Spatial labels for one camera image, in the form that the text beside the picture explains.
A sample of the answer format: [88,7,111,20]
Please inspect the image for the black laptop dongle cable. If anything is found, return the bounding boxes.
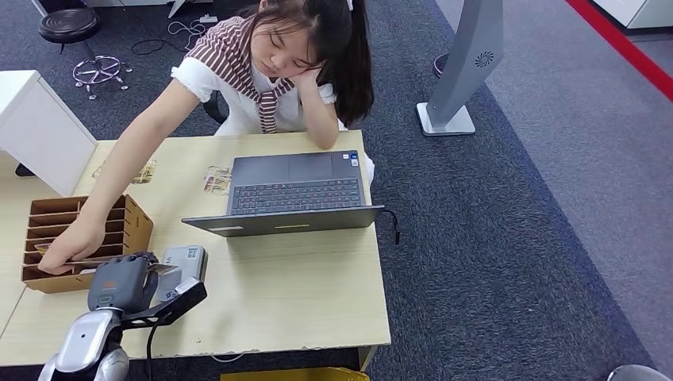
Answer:
[381,209,402,247]

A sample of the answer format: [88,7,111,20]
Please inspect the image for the person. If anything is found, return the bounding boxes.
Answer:
[37,0,376,276]

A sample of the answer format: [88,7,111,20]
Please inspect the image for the yellow green patterned card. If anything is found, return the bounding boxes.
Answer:
[130,159,158,186]

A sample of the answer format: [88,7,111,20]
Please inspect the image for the black wrist camera with pale box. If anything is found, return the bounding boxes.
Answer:
[119,277,209,332]

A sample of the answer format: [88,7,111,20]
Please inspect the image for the beige patterned card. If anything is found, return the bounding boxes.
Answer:
[202,175,233,197]

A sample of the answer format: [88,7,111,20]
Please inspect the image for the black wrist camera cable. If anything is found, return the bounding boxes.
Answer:
[144,324,160,381]

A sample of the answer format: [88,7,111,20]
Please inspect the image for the black floor cable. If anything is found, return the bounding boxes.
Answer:
[129,10,190,57]

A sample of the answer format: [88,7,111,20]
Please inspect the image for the yellow object under desk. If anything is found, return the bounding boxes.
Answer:
[220,367,371,381]

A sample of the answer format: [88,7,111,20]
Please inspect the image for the black stool with chrome base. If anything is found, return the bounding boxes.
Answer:
[37,6,135,102]

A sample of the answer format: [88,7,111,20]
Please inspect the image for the black office chair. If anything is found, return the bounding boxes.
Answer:
[202,90,230,125]

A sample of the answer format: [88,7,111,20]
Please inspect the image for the person's right hand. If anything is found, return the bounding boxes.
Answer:
[37,217,106,276]

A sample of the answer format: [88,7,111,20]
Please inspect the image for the grey kiosk stand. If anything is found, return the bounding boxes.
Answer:
[415,0,506,138]

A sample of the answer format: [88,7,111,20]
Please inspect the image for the dark grey laptop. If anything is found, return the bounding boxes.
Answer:
[180,149,386,239]

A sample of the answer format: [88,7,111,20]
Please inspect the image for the grey rounded dome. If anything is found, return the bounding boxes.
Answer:
[606,364,670,381]

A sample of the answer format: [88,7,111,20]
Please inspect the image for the white furniture with grey edge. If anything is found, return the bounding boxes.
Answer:
[593,0,673,31]

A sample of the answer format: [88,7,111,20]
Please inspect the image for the brown wooden card holder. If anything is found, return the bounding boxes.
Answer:
[20,194,155,295]

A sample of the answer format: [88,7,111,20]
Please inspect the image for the grey card reader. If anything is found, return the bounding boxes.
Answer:
[154,244,210,304]

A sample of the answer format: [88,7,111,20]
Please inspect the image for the white floor cable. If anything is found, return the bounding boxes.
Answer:
[167,18,208,54]

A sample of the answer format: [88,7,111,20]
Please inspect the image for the person's left hand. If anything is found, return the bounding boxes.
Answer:
[290,67,322,91]

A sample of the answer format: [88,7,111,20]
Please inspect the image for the dark round base purple rim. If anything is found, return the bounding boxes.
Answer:
[432,52,451,79]

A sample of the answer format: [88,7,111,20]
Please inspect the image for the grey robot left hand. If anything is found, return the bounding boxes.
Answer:
[86,252,160,315]

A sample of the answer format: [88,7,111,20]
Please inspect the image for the white cabinet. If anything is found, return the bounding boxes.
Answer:
[0,69,99,198]

